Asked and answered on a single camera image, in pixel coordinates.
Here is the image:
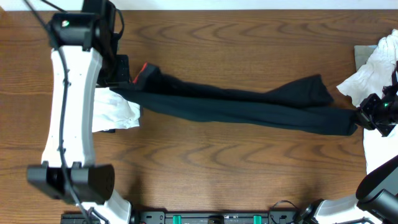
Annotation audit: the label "black leggings with red waistband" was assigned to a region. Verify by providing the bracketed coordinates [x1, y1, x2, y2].
[113, 63, 357, 136]

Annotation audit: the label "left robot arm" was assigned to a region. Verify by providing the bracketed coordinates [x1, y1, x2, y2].
[27, 1, 137, 223]

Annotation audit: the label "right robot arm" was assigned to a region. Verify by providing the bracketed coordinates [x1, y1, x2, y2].
[294, 84, 397, 223]

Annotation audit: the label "crumpled white shirt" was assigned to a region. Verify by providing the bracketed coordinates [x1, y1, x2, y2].
[336, 29, 398, 175]

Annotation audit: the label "folded white garment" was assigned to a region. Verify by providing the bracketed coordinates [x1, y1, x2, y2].
[92, 88, 141, 133]

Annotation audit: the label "folded black garment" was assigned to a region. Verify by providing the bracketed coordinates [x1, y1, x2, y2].
[100, 129, 116, 133]

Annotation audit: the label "grey cloth piece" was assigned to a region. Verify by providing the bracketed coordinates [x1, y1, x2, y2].
[354, 45, 377, 71]

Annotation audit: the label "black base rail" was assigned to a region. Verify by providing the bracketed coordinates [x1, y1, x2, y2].
[60, 200, 307, 224]

